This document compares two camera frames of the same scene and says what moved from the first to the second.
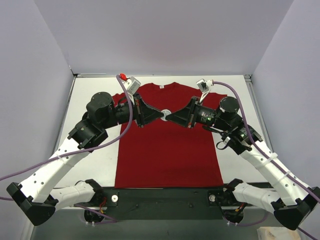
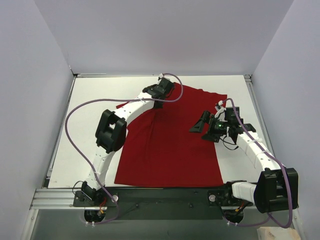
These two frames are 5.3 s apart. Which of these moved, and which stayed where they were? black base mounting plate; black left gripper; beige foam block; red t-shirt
Moved: black left gripper
Stayed: black base mounting plate; beige foam block; red t-shirt
